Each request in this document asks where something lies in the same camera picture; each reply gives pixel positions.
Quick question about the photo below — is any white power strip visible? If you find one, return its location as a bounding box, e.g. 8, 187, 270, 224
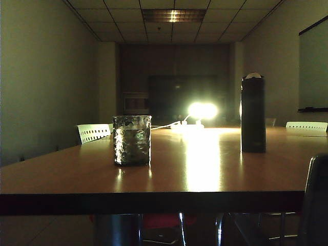
170, 120, 206, 130

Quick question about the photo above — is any metal frame chair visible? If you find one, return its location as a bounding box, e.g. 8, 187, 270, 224
257, 211, 302, 241

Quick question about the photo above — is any bright desk lamp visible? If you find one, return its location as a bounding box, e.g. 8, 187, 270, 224
187, 101, 219, 121

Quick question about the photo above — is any textured glass cup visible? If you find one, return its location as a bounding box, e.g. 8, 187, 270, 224
112, 115, 152, 167

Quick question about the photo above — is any black television screen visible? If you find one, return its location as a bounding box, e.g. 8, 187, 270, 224
148, 74, 222, 123

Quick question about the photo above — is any wall whiteboard with dark frame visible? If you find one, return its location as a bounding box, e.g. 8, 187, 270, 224
298, 19, 328, 113

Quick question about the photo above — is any metal table leg column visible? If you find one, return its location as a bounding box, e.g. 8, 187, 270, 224
93, 214, 143, 246

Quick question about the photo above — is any white lamp cable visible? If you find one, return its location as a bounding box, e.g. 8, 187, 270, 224
150, 114, 192, 130

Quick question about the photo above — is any red chair with chrome legs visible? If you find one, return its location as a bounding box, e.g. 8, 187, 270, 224
139, 213, 198, 245

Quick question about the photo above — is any dark glossy chair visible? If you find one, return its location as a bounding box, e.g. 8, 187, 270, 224
298, 153, 328, 246

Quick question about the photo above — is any ceiling light panel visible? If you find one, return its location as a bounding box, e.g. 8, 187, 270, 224
142, 9, 207, 23

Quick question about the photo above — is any black thermos cup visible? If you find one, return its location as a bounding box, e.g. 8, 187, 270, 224
240, 72, 267, 154

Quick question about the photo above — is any recessed wall panel box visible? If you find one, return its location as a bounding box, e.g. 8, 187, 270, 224
122, 92, 150, 115

